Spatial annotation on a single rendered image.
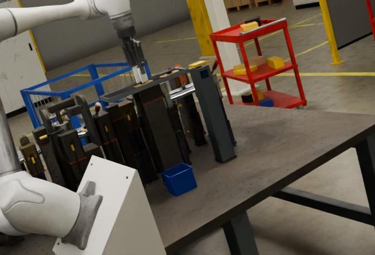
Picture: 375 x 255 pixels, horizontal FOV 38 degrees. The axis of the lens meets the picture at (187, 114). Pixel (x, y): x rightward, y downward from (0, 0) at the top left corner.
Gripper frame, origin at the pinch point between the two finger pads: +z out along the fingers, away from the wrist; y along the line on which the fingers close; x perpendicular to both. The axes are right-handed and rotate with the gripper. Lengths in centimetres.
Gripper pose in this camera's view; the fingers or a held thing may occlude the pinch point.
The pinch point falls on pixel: (140, 75)
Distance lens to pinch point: 227.2
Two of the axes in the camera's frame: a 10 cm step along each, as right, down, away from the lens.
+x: 7.8, -3.7, 5.0
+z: 2.9, 9.3, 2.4
